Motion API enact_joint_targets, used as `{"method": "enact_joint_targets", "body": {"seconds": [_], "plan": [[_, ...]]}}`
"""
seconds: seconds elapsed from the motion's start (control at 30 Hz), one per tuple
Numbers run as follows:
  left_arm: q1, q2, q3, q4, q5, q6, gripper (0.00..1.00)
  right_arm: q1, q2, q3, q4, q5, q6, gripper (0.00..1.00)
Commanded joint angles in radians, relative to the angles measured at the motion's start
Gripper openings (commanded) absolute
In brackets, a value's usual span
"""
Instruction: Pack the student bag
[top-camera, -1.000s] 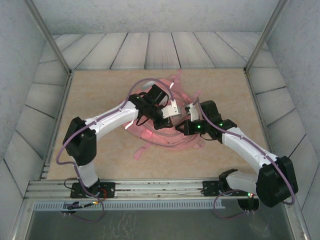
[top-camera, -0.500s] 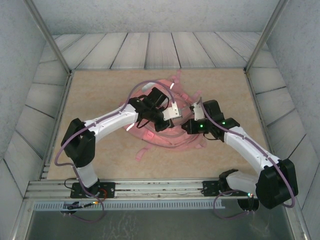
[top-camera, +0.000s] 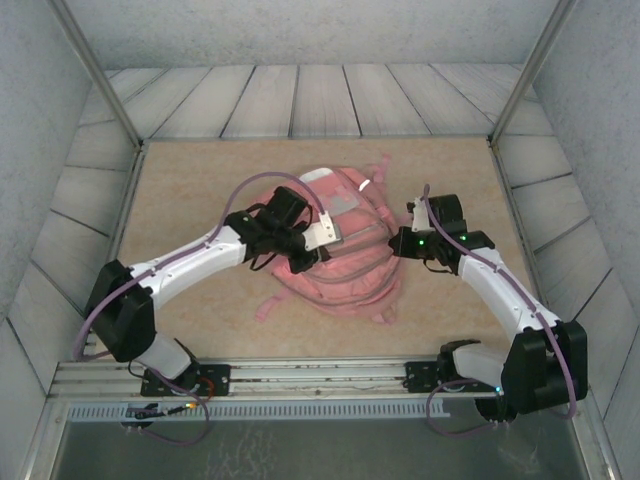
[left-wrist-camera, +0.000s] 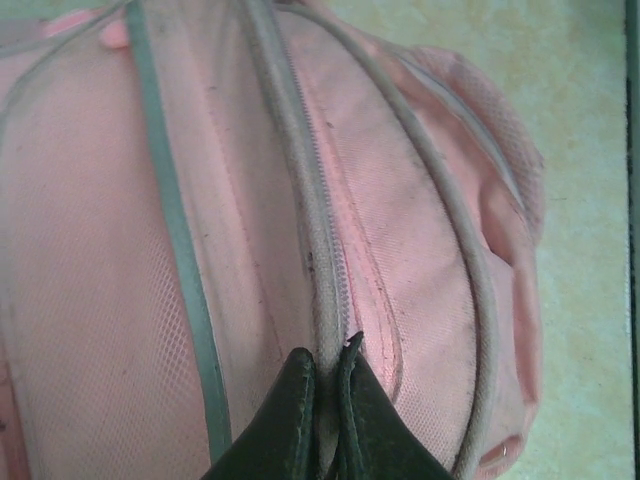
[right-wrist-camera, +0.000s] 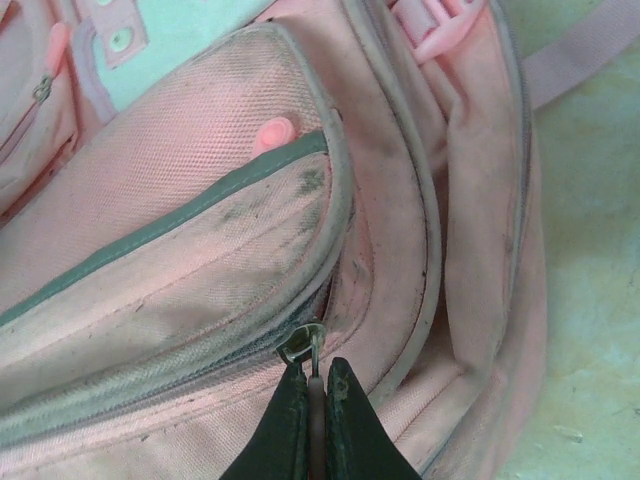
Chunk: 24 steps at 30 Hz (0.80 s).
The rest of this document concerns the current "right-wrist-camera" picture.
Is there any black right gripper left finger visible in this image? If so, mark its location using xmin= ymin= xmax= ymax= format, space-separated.
xmin=219 ymin=367 xmax=314 ymax=480

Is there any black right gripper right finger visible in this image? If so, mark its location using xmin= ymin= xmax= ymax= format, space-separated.
xmin=324 ymin=355 xmax=421 ymax=480

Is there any pink student backpack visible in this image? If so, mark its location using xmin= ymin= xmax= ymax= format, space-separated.
xmin=0 ymin=0 xmax=640 ymax=480

